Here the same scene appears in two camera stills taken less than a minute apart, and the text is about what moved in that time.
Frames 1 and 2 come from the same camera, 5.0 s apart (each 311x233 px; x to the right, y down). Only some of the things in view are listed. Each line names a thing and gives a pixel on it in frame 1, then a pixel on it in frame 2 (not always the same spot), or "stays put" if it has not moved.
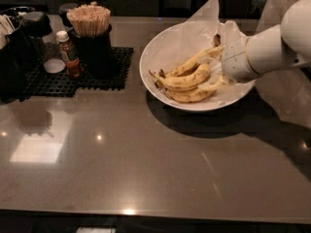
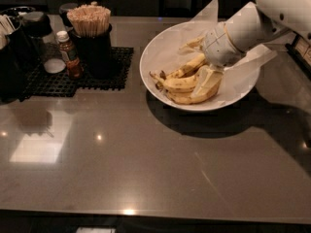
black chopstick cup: [94, 53] stays put
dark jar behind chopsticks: [63, 10] stays put
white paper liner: [186, 44] stays put
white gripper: [233, 60] -> [216, 48]
